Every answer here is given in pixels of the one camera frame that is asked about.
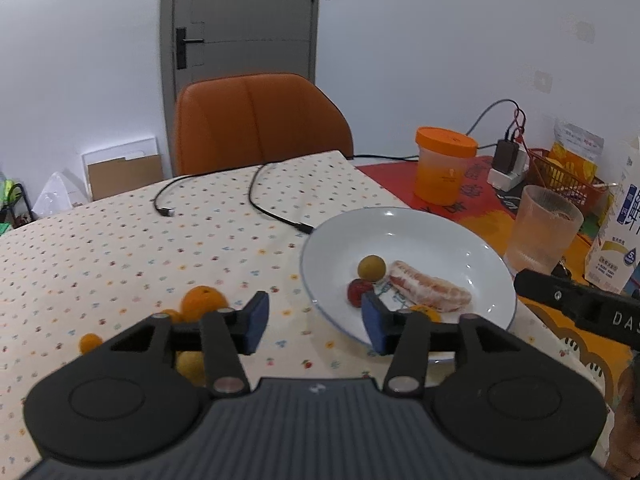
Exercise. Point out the dotted white tablecloth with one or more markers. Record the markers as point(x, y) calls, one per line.
point(102, 267)

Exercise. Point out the white milk carton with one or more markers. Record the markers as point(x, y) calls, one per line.
point(612, 264)

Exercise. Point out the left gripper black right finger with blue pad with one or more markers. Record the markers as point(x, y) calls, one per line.
point(409, 337)

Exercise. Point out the large orange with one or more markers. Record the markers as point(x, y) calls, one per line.
point(201, 300)

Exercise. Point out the white plastic bag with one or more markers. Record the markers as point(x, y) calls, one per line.
point(60, 194)

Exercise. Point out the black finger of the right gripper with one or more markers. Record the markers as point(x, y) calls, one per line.
point(605, 314)

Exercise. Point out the snack bag in basket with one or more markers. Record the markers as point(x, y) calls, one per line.
point(576, 150)

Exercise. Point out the small orange kumquat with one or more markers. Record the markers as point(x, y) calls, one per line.
point(89, 342)

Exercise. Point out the white round plate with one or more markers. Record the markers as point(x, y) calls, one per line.
point(431, 244)

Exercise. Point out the white board against wall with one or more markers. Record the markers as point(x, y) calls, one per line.
point(128, 150)

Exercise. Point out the orange wire basket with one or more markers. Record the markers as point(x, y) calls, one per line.
point(544, 172)

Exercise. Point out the red cherry tomato in plate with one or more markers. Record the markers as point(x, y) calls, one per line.
point(356, 289)

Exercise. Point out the black door handle lock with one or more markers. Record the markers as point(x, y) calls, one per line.
point(182, 41)

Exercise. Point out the black metal rack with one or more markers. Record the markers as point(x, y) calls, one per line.
point(15, 207)

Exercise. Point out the orange fruit in plate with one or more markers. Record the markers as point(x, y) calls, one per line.
point(430, 312)

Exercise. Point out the small tangerine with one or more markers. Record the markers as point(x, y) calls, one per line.
point(175, 316)

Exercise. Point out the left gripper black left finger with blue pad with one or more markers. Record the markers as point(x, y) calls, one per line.
point(223, 336)

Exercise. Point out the white power strip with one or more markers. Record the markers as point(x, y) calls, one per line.
point(507, 182)

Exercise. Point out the grey door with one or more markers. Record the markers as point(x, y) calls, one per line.
point(241, 37)

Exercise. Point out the orange leather chair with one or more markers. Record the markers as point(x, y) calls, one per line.
point(241, 121)

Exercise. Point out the cardboard sheet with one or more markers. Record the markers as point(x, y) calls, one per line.
point(121, 175)

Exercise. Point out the brown longan fruit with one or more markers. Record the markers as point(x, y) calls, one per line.
point(372, 269)

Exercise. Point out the orange lidded plastic jar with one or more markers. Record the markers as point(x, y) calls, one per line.
point(444, 156)

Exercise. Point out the yellow green fruit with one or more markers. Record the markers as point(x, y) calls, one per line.
point(190, 365)

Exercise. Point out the black charger plug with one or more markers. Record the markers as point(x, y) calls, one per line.
point(505, 156)

